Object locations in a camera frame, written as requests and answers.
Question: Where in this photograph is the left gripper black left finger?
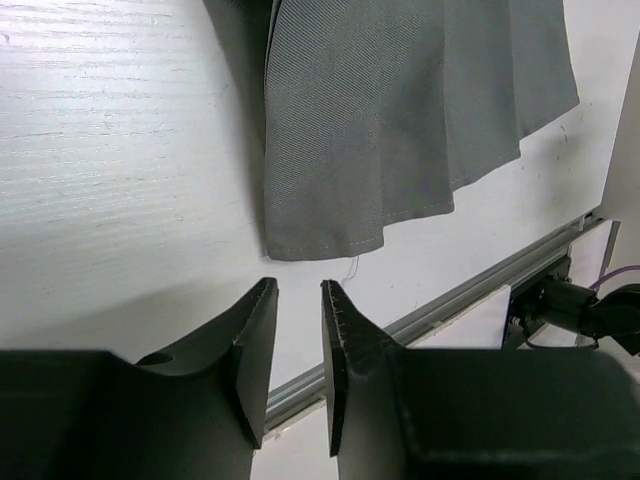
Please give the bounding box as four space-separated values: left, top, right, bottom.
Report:
1 278 278 479

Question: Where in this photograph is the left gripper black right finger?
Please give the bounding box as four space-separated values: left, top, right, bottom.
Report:
321 280 639 479

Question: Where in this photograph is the grey pleated skirt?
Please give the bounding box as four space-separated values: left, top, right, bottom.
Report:
206 1 579 262

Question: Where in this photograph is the aluminium front table rail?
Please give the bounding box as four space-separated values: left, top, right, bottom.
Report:
264 212 605 434

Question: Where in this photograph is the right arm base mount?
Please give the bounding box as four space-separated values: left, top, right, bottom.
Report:
502 256 639 356

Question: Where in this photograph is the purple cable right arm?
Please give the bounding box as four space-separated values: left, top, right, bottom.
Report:
588 264 640 291

